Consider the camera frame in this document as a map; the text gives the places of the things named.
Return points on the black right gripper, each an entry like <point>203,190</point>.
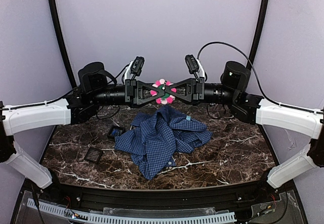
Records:
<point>199,90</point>

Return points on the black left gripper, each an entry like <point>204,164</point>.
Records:
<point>129,91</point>

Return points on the blue checked shirt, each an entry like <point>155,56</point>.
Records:
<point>155,138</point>

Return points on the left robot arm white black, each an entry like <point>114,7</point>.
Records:
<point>97,88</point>

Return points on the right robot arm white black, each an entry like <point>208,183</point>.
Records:
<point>254,109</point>

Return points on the black square box base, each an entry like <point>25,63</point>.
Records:
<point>115,131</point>

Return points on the black square box lid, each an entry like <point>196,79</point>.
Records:
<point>93,155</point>

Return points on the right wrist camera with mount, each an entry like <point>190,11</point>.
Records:
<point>195,68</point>

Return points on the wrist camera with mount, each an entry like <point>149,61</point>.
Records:
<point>195,68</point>
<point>134,68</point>

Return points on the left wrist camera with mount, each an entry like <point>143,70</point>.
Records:
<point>134,68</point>

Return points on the black front aluminium rail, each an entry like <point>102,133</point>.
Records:
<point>219,197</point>

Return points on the right black frame post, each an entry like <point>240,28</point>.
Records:
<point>258,29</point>

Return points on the black frame post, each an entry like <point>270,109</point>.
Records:
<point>61,42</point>
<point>258,29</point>

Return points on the white slotted cable duct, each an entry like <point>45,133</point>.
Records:
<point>115,215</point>

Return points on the left black frame post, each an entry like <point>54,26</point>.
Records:
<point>61,42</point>

